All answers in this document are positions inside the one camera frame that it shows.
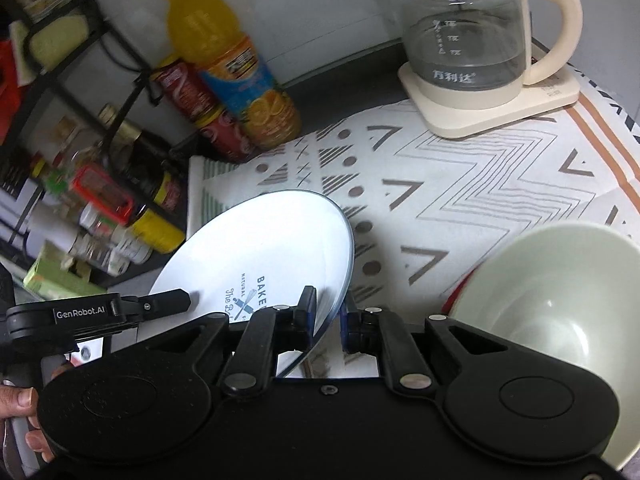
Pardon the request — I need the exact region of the green carton box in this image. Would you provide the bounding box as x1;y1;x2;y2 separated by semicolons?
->
22;240;108;298

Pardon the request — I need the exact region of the large pale green bowl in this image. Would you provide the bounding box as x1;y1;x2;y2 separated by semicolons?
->
447;221;640;471

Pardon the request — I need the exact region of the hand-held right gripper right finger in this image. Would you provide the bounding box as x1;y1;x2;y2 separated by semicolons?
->
339;300;506;396

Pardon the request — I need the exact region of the row of seasoning bottles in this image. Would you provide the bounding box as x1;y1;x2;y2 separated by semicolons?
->
0;102;188;276

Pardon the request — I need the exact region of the red drink can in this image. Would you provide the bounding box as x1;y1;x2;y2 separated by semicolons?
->
194;105;257;163
151;55;217;122

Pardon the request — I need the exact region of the glass kettle cream handle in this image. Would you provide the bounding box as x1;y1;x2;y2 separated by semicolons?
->
370;0;584;111

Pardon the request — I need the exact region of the white plate dark rim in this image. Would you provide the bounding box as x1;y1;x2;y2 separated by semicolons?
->
148;189;355;378

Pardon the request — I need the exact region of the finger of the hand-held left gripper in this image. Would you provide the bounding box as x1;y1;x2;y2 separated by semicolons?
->
112;289;192;334

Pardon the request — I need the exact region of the orange juice bottle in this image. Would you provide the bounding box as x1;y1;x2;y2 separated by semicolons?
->
157;0;302;150

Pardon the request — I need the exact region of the yellow green sponge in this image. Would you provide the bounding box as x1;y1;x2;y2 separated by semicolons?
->
27;12;93;68

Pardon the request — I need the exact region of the red plastic kitchen tool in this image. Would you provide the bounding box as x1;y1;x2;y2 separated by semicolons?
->
71;164;137;227

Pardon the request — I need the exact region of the red and black bowl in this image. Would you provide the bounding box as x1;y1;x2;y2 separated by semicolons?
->
440;267;481;317

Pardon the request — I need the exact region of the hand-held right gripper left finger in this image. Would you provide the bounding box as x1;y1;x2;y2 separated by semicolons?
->
145;285;321;397

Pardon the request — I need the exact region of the cream kettle base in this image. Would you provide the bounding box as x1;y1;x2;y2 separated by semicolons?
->
397;40;582;140

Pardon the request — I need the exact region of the person's left hand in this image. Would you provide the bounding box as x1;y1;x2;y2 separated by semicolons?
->
0;364;76;466

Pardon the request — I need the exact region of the red plastic basket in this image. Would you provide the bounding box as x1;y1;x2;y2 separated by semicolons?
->
0;40;23;106

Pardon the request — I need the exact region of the patterned fringed cloth mat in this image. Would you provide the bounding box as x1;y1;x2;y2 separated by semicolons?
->
192;52;640;378

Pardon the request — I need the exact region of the black metal rack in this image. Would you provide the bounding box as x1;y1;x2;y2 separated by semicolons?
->
0;0;201;261

